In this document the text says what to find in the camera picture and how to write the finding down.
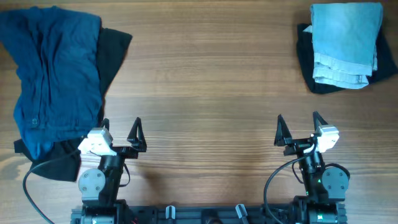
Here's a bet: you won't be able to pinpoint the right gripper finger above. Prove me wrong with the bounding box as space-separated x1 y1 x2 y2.
313 111 328 130
274 114 292 146

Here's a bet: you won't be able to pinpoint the navy blue shorts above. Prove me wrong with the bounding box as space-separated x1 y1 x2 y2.
1 6 102 159

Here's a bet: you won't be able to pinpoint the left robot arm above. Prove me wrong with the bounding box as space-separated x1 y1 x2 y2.
71 117 147 224

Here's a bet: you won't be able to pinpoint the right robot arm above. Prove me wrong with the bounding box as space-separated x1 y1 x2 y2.
274 111 350 224

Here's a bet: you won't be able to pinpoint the black garment left pile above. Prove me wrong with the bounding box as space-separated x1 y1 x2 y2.
14 28 132 182

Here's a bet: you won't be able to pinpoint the black garment under jeans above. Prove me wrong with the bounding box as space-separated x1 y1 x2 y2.
296 23 397 95

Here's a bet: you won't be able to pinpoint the folded light blue jeans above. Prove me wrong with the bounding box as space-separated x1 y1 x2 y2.
305 2 383 89

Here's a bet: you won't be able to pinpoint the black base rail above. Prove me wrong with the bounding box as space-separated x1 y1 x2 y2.
70 203 348 224

